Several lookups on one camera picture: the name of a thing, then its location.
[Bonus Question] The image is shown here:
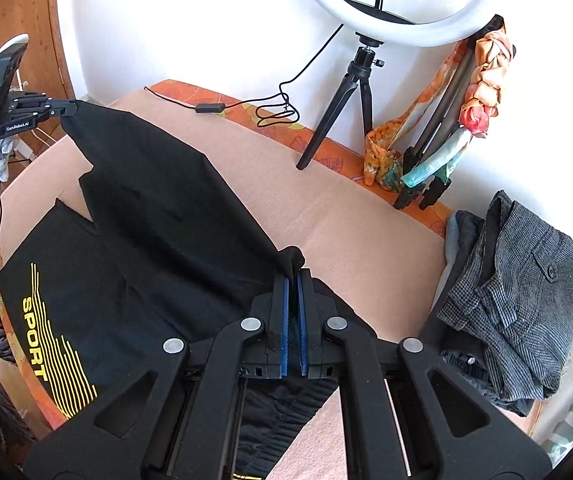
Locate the black sport pants yellow print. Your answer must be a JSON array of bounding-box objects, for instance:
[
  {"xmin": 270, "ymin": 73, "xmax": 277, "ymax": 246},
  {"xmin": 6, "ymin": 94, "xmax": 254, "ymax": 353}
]
[{"xmin": 0, "ymin": 102, "xmax": 368, "ymax": 480}]

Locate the wooden door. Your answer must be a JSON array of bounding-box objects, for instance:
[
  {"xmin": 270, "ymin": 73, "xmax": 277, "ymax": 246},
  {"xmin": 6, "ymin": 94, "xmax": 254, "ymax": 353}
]
[{"xmin": 0, "ymin": 0, "xmax": 75, "ymax": 106}]

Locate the orange patterned scarf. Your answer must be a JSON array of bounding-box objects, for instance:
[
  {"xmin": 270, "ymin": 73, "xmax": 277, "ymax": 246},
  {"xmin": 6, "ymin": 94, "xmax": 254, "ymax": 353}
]
[{"xmin": 363, "ymin": 15, "xmax": 517, "ymax": 194}]

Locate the blue jeans folded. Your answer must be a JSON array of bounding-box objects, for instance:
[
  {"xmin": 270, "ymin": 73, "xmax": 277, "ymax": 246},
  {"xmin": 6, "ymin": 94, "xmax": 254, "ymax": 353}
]
[{"xmin": 432, "ymin": 210, "xmax": 484, "ymax": 310}]

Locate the folded grey black tripod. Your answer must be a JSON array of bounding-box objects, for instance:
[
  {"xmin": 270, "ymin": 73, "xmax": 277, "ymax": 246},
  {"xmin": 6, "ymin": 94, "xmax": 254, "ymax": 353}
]
[{"xmin": 394, "ymin": 14, "xmax": 505, "ymax": 210}]

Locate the grey tweed garment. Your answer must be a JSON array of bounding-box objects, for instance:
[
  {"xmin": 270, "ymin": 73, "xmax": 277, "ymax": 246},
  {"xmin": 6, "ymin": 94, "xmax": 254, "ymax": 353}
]
[{"xmin": 420, "ymin": 191, "xmax": 573, "ymax": 417}]

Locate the black mini tripod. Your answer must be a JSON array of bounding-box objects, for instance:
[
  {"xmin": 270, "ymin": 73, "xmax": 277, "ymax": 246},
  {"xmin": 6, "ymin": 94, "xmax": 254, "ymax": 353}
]
[{"xmin": 296, "ymin": 34, "xmax": 384, "ymax": 170}]

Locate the black ring light cable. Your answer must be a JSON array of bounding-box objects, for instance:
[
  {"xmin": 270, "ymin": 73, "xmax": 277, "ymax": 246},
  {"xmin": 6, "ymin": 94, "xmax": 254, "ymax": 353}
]
[{"xmin": 143, "ymin": 0, "xmax": 385, "ymax": 128}]

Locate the white ring light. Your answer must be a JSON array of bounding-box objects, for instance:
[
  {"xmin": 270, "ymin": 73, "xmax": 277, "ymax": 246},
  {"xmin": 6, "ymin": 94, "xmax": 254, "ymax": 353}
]
[{"xmin": 293, "ymin": 0, "xmax": 491, "ymax": 49}]

